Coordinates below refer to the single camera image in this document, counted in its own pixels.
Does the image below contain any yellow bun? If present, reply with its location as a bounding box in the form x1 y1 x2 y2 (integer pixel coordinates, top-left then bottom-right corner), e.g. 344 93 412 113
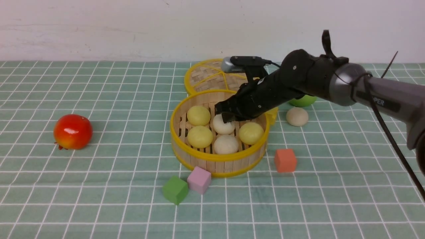
187 126 213 149
187 105 211 126
239 121 264 145

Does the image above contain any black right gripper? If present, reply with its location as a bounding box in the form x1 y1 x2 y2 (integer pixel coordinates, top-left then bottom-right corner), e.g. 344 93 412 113
214 71 299 123

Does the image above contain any woven bamboo steamer lid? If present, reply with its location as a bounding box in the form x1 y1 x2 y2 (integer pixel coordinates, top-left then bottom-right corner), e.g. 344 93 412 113
184 58 248 95

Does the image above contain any orange cube block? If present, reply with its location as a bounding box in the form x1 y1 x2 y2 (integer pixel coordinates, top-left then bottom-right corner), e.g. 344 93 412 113
274 148 297 173

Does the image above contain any green apple toy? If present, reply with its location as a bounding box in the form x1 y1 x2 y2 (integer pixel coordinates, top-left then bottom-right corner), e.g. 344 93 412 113
289 94 317 108

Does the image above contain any green cube block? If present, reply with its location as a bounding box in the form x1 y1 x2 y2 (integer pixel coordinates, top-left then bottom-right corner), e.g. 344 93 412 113
162 175 189 205

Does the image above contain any bamboo steamer tray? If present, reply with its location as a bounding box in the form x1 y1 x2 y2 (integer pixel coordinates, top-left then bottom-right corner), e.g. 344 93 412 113
169 90 271 178

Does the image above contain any beige bun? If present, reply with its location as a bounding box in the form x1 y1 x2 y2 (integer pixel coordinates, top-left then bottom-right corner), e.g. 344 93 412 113
213 135 239 155
212 114 235 135
286 107 309 127

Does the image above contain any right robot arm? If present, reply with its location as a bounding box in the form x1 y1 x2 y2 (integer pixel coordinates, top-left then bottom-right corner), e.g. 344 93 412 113
214 30 425 172

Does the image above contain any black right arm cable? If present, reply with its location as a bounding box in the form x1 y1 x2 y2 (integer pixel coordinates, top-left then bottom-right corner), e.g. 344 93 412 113
362 73 425 201

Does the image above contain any red pomegranate toy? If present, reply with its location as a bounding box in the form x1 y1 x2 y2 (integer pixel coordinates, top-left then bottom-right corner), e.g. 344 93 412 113
53 114 93 150

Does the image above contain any green checkered tablecloth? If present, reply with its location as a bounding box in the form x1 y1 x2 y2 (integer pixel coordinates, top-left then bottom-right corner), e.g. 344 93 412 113
0 61 425 239

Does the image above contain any yellow cube block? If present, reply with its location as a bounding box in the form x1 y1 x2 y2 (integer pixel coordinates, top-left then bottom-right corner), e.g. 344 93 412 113
265 107 278 125

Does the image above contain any beige bun front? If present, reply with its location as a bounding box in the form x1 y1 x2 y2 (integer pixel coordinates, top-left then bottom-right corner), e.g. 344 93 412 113
213 135 239 155

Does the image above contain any pink cube block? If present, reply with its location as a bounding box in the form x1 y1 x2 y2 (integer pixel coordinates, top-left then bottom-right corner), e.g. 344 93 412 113
187 166 212 195

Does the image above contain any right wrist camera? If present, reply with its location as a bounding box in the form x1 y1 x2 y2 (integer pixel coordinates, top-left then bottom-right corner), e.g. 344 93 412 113
220 56 273 79

